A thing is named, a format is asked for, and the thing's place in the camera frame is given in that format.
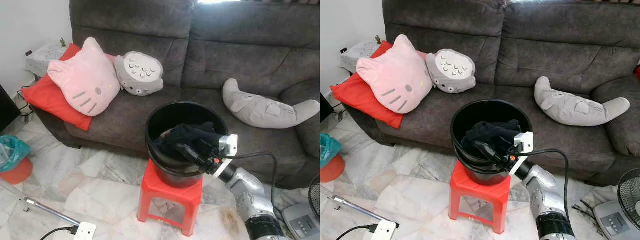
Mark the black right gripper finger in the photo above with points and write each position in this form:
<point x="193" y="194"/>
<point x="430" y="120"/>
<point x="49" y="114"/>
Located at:
<point x="189" y="151"/>
<point x="486" y="149"/>

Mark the black garment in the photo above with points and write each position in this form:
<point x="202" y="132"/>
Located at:
<point x="490" y="131"/>
<point x="185" y="134"/>

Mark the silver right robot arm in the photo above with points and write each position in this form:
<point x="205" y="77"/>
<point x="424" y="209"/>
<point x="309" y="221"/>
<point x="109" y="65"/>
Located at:
<point x="542" y="190"/>
<point x="247" y="190"/>

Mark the black plastic bucket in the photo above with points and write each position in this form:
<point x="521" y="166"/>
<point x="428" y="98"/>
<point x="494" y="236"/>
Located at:
<point x="475" y="170"/>
<point x="170" y="172"/>

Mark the red plastic stool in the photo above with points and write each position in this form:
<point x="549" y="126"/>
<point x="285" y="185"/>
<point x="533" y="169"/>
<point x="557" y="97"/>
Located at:
<point x="480" y="192"/>
<point x="170" y="192"/>

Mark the grey long plush toy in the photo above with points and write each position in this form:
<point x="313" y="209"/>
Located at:
<point x="260" y="110"/>
<point x="570" y="107"/>

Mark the grey round plush cushion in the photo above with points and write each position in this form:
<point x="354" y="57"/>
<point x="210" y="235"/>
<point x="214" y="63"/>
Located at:
<point x="452" y="72"/>
<point x="140" y="75"/>

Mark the dark grey sofa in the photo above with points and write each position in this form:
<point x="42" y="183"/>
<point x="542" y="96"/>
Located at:
<point x="240" y="65"/>
<point x="550" y="55"/>

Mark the grey standing fan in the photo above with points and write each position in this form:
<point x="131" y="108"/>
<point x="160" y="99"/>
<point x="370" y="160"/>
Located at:
<point x="615" y="222"/>
<point x="300" y="225"/>

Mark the pink cat cushion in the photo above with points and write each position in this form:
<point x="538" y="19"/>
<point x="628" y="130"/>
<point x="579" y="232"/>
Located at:
<point x="85" y="80"/>
<point x="395" y="77"/>

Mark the orange bin with green bag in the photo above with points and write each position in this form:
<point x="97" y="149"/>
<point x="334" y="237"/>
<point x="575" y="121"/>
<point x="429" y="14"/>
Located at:
<point x="17" y="172"/>
<point x="332" y="170"/>

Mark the red cushion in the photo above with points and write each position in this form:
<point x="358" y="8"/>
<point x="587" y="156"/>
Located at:
<point x="360" y="102"/>
<point x="50" y="105"/>

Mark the silver metal clothes rack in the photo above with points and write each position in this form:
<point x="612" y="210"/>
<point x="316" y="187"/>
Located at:
<point x="360" y="210"/>
<point x="50" y="212"/>

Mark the side table with lace cloth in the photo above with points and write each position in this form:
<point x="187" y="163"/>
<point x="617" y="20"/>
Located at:
<point x="357" y="52"/>
<point x="45" y="55"/>

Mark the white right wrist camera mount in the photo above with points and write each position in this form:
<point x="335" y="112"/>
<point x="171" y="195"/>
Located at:
<point x="229" y="144"/>
<point x="523" y="141"/>

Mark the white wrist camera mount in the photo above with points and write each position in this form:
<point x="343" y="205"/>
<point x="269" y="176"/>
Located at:
<point x="384" y="231"/>
<point x="85" y="231"/>
<point x="229" y="144"/>
<point x="523" y="141"/>

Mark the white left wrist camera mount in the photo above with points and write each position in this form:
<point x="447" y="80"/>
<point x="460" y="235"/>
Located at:
<point x="85" y="231"/>
<point x="384" y="231"/>

